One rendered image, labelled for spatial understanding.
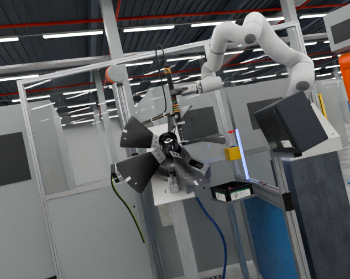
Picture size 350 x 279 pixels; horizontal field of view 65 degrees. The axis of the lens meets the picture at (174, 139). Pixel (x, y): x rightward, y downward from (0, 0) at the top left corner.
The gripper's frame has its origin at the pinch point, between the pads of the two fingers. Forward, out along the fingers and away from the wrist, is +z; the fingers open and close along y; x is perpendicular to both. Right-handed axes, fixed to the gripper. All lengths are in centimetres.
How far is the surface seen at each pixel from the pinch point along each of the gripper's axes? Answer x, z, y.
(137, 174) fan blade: -45, 31, -12
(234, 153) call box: -48, -35, 21
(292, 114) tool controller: -33, -33, -83
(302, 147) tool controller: -44, -34, -83
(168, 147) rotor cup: -33.6, 10.0, -8.1
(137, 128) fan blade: -16.4, 27.7, 8.0
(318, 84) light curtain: 40, -366, 465
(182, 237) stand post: -93, 14, 8
